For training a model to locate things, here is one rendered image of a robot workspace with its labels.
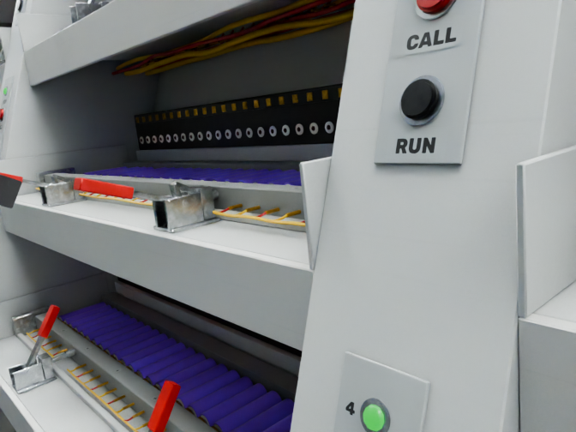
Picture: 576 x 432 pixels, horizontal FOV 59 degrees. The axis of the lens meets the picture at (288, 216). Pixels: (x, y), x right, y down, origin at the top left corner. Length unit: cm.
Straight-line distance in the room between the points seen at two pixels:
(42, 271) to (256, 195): 51
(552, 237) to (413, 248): 5
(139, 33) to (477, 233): 37
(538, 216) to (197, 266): 21
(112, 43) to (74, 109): 29
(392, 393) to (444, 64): 13
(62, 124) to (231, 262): 56
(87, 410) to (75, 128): 42
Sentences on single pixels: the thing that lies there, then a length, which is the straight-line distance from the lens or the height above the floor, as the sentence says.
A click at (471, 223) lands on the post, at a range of 19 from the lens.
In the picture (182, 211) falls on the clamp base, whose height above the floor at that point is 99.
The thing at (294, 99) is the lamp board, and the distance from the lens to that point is 51.
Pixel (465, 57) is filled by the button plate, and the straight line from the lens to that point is 21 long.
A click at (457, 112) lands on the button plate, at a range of 20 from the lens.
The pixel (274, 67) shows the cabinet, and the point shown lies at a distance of 63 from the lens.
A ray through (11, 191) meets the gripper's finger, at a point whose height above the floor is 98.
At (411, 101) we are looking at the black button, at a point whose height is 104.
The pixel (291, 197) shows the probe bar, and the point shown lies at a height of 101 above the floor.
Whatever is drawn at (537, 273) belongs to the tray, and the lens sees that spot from 18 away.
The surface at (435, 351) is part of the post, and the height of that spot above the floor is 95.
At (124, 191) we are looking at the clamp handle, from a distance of 35.
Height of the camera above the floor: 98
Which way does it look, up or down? 2 degrees up
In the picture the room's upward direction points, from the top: 9 degrees clockwise
